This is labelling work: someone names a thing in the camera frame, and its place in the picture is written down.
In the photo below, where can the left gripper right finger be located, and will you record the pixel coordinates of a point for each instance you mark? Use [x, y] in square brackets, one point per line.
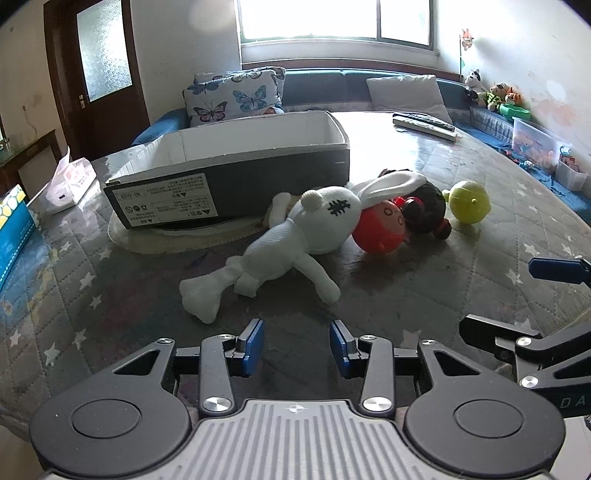
[368, 357]

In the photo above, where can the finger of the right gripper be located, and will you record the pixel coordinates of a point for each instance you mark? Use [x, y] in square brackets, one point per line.
[556, 367]
[571, 271]

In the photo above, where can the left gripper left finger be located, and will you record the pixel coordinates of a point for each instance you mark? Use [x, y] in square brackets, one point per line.
[224, 356]

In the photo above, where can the yellow green lemon toy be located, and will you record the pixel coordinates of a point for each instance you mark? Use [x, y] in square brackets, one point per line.
[468, 201]

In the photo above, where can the red round toy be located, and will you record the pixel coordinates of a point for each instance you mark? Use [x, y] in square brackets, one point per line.
[381, 229]

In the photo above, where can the white plush rabbit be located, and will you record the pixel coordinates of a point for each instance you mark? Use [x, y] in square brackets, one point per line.
[319, 223]

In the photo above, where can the black haired doll figure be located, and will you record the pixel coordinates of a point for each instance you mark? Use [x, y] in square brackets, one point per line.
[416, 205]

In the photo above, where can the tan peanut plush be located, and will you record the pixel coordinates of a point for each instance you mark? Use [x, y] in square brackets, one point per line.
[280, 207]

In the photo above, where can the round beige mat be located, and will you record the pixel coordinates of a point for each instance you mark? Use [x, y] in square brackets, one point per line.
[153, 241]

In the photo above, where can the clear plastic storage bin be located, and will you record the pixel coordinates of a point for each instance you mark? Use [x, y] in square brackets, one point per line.
[538, 145]

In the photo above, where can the black white cardboard box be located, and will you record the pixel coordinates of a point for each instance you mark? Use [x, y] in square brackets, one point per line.
[211, 173]

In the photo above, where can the green orange plush toys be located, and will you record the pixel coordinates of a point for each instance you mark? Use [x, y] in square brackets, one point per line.
[503, 99]

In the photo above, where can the grey remote control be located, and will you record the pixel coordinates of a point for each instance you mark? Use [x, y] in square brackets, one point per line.
[426, 128]

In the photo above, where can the black white plush toy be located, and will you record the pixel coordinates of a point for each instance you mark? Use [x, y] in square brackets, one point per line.
[475, 89]

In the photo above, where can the black remote control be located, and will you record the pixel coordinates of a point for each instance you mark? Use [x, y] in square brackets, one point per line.
[425, 118]

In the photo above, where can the white tissue pack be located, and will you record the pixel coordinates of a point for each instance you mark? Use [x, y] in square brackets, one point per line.
[69, 183]

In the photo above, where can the grey pillow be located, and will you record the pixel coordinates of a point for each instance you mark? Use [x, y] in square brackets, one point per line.
[408, 93]

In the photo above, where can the blue yellow tissue box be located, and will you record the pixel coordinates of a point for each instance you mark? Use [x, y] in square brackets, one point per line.
[17, 223]

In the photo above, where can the small pinwheel flag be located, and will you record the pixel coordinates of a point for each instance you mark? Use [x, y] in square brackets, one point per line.
[465, 43]

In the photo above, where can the blue sofa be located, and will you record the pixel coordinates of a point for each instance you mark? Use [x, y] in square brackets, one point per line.
[347, 90]

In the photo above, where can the butterfly print pillow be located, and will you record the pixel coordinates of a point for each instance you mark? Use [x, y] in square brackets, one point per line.
[212, 98]

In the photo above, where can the dark wooden console table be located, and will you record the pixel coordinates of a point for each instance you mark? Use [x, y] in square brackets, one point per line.
[31, 166]

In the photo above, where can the window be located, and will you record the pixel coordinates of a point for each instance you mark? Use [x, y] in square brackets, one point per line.
[387, 21]

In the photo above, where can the dark wooden door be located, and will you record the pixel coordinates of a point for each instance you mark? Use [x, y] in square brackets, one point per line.
[94, 75]

